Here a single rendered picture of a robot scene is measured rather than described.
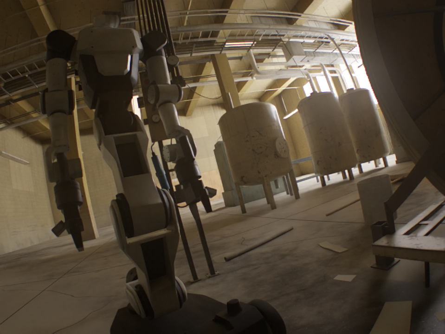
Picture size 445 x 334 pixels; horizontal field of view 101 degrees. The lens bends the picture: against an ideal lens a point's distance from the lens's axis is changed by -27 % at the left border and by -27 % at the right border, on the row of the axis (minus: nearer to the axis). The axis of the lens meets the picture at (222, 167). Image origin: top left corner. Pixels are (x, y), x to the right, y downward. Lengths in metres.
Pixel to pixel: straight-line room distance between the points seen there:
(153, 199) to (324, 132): 5.64
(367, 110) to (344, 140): 1.37
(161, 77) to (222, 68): 9.12
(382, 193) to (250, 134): 3.22
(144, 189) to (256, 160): 4.05
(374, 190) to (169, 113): 1.63
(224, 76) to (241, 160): 5.67
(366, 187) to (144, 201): 1.73
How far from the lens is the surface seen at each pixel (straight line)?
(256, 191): 7.94
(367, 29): 1.41
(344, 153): 6.22
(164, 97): 1.03
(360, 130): 7.12
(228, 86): 9.87
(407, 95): 1.56
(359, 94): 7.27
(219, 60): 10.36
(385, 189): 2.13
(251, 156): 4.75
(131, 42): 1.06
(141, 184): 0.78
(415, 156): 1.30
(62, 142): 0.89
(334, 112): 6.36
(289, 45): 8.95
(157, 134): 1.88
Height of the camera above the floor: 0.62
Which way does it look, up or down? 5 degrees up
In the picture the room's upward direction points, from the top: 15 degrees counter-clockwise
